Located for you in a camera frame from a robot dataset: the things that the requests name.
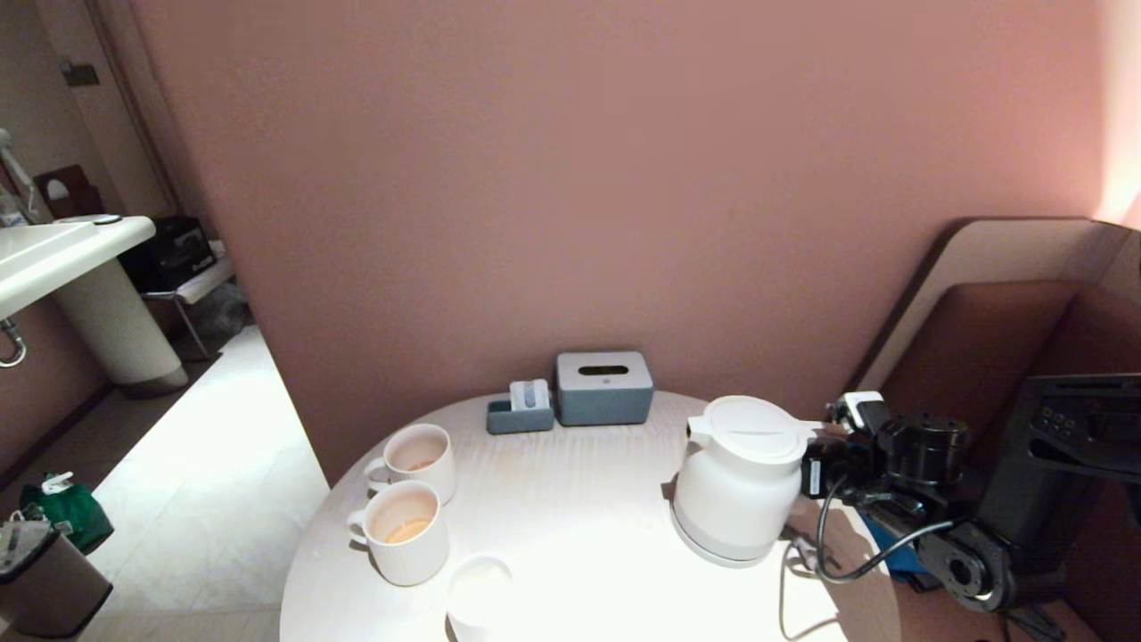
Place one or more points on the green bag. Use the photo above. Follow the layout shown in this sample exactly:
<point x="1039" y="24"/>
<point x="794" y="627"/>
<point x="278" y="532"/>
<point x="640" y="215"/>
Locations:
<point x="76" y="513"/>

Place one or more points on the brown wall holder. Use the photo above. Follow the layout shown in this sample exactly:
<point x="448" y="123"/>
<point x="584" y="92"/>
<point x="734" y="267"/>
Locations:
<point x="67" y="192"/>

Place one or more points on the white pedestal sink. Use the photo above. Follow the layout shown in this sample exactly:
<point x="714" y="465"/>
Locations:
<point x="53" y="254"/>

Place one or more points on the blue folded cloth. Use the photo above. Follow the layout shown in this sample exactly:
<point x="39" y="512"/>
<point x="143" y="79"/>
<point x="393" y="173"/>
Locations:
<point x="896" y="553"/>

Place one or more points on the small grey sachet holder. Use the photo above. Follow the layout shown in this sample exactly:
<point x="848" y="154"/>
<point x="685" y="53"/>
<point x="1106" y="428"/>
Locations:
<point x="517" y="421"/>

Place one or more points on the black box appliance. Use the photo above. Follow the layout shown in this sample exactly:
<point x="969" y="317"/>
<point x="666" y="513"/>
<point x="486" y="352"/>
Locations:
<point x="169" y="254"/>

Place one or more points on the grey oval dish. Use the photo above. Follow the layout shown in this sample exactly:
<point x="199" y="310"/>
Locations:
<point x="98" y="219"/>

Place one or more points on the grey round kettle base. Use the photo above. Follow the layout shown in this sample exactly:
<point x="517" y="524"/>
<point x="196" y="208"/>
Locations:
<point x="713" y="555"/>

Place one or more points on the white sachet packets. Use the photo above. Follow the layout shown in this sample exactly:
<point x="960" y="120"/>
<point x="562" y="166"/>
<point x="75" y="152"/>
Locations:
<point x="528" y="394"/>

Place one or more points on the white electric kettle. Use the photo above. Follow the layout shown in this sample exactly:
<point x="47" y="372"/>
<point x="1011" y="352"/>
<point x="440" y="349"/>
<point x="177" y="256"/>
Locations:
<point x="740" y="481"/>

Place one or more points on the white metal-leg rack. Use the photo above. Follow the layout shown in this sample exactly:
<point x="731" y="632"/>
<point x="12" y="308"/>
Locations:
<point x="201" y="281"/>

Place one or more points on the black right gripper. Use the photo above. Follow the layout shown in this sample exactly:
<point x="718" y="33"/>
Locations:
<point x="860" y="473"/>

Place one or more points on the white ribbed sink pedestal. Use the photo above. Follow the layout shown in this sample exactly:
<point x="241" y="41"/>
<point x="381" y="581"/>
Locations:
<point x="116" y="330"/>

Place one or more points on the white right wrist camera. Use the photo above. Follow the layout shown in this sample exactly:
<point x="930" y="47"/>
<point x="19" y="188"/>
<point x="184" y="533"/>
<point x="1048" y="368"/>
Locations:
<point x="860" y="408"/>

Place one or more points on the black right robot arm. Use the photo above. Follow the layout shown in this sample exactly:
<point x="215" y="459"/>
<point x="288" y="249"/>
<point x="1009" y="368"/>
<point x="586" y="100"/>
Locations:
<point x="927" y="450"/>

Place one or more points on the dark wall plate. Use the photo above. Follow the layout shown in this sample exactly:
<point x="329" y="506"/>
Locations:
<point x="80" y="75"/>

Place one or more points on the grey blue tissue box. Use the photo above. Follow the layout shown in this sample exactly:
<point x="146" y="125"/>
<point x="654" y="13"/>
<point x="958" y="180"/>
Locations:
<point x="602" y="392"/>

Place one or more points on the chrome sink faucet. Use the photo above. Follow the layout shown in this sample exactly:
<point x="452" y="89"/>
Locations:
<point x="13" y="169"/>

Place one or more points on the grey plastic bag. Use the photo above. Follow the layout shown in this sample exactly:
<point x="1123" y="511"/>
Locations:
<point x="221" y="316"/>

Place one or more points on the brown upholstered bench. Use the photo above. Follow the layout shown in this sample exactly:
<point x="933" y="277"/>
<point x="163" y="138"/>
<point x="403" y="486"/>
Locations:
<point x="963" y="339"/>

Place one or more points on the chrome drain pipe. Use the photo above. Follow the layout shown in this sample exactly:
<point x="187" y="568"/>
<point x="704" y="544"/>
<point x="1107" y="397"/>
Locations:
<point x="12" y="348"/>

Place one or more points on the white ribbed mug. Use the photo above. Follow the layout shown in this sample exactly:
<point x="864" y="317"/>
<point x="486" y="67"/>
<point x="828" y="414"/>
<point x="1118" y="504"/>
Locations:
<point x="406" y="544"/>
<point x="419" y="459"/>

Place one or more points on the brown waste bin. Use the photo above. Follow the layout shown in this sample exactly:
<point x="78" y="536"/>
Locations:
<point x="49" y="593"/>

